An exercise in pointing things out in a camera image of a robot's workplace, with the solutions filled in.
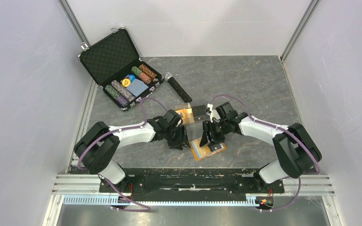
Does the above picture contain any purple patterned chip stack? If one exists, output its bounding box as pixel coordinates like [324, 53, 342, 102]
[111, 80, 136, 102]

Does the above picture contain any orange leather card holder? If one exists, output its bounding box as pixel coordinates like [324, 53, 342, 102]
[189, 137, 226, 161]

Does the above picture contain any grey slotted cable duct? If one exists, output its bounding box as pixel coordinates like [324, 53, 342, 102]
[62, 194, 275, 207]

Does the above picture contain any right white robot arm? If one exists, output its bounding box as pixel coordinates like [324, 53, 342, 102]
[199, 102, 322, 192]

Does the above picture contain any green red chip stack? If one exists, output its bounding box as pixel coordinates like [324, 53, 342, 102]
[131, 66, 151, 84]

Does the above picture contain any brown patterned chip stack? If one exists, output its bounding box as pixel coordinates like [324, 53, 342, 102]
[138, 64, 157, 79]

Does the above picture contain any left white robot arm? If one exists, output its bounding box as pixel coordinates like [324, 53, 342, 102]
[74, 110, 190, 192]

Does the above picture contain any black card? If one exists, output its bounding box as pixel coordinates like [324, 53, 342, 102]
[191, 105, 210, 121]

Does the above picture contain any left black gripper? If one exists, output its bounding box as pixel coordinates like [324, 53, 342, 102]
[165, 124, 191, 151]

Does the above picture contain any black poker chip case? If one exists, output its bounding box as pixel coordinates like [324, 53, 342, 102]
[78, 27, 164, 112]

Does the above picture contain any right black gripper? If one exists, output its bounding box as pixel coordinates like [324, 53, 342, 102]
[200, 120, 230, 147]

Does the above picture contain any yellow poker chip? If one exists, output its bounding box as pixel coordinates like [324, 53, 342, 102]
[122, 78, 131, 87]

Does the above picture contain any gold card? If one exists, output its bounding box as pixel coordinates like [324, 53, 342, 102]
[174, 108, 189, 121]
[181, 108, 195, 125]

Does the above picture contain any blue card deck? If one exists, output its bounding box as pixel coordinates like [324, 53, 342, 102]
[126, 79, 148, 97]

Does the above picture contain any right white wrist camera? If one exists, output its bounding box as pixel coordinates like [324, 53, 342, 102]
[206, 104, 221, 122]

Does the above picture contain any green purple chip stack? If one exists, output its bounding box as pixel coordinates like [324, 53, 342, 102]
[105, 85, 128, 107]

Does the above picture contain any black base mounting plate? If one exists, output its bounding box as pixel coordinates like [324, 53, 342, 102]
[118, 168, 285, 202]

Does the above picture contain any black glitter cylinder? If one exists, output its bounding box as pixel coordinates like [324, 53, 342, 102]
[165, 73, 192, 103]

